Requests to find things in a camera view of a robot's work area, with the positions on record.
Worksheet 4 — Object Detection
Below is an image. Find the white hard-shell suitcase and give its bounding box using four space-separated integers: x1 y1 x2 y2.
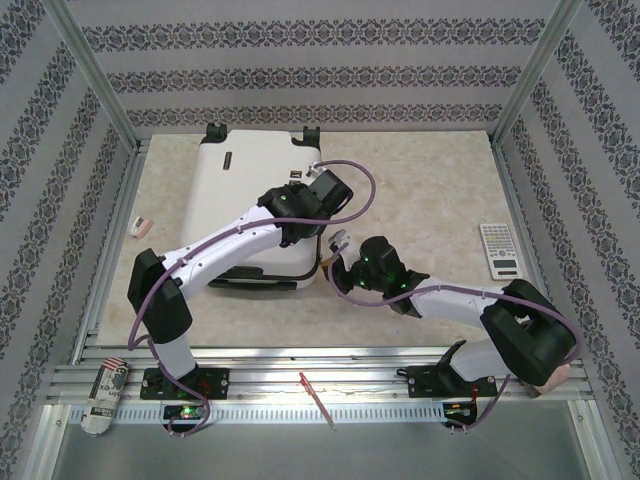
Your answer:
180 122 324 292

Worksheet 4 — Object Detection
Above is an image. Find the white calculator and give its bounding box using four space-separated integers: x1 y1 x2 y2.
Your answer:
479 223 522 281

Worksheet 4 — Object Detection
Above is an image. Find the red pen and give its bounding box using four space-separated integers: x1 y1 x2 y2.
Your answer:
298 372 337 431

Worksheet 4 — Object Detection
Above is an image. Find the small pink white device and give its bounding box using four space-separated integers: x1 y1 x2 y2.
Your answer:
128 215 152 242

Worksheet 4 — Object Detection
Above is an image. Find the left controller board green light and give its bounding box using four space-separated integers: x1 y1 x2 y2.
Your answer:
163 404 207 421

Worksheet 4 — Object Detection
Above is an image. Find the pink cylindrical roll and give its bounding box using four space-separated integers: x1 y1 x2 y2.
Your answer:
522 362 572 400

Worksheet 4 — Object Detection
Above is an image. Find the newspaper print roll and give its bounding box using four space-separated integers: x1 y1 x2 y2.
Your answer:
80 357 130 439

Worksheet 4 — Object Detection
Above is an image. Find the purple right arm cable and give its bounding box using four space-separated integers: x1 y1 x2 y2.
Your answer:
327 242 584 434

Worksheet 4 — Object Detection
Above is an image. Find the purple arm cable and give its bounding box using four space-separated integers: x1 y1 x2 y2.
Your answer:
327 242 584 434
128 158 377 439

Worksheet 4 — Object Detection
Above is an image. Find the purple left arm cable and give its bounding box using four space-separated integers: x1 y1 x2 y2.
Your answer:
128 158 377 439

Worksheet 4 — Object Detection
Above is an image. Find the aluminium frame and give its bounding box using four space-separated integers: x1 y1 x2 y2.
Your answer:
29 0 616 480

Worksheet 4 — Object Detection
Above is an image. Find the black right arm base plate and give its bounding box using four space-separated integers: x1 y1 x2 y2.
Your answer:
407 364 496 400

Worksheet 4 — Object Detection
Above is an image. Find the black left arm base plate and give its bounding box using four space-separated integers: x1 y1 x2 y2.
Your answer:
139 367 230 401

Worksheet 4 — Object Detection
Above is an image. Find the slotted metal cable rail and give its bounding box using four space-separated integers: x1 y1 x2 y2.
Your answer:
69 403 446 425

